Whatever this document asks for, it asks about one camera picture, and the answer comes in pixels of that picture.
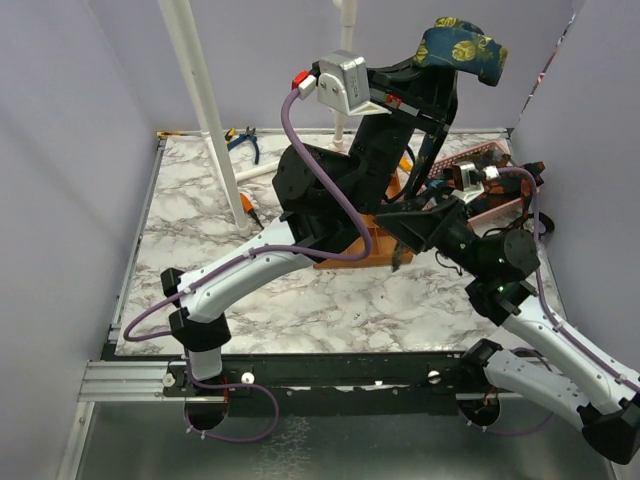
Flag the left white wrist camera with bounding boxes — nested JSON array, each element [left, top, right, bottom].
[[291, 50, 389, 117]]

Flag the white pvc pipe frame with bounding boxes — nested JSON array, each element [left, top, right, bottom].
[[157, 0, 359, 236]]

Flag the yellow handled cutter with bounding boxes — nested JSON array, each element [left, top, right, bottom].
[[224, 128, 236, 143]]

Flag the pink perforated plastic basket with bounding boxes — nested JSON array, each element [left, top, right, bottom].
[[425, 141, 521, 226]]

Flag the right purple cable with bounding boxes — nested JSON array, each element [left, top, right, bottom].
[[457, 165, 640, 437]]

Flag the wooden compartment tray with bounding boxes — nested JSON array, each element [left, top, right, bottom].
[[314, 170, 414, 270]]

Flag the navy yellow floral tie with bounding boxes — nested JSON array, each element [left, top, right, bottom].
[[389, 16, 510, 274]]

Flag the blue handled pliers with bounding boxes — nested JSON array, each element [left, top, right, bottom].
[[225, 126, 261, 166]]

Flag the black orange floral tie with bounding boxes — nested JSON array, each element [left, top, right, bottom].
[[424, 159, 556, 239]]

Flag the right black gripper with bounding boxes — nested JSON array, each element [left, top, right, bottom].
[[374, 185, 489, 277]]

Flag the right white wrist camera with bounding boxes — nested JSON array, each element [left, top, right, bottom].
[[452, 161, 499, 204]]

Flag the orange handled screwdriver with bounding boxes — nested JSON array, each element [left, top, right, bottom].
[[240, 193, 264, 230]]

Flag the black metal base rail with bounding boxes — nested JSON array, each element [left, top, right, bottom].
[[99, 349, 551, 419]]

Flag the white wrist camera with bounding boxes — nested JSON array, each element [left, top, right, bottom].
[[452, 161, 499, 204], [291, 50, 389, 117]]

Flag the yellow black tool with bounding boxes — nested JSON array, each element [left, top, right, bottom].
[[156, 131, 190, 138]]

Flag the yellow utility knife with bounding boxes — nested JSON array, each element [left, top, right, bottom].
[[398, 156, 413, 173]]

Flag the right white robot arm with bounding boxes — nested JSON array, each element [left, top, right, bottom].
[[374, 198, 639, 465]]

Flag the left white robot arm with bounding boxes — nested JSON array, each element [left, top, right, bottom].
[[161, 60, 458, 395]]

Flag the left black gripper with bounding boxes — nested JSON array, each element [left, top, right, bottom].
[[344, 36, 461, 214]]

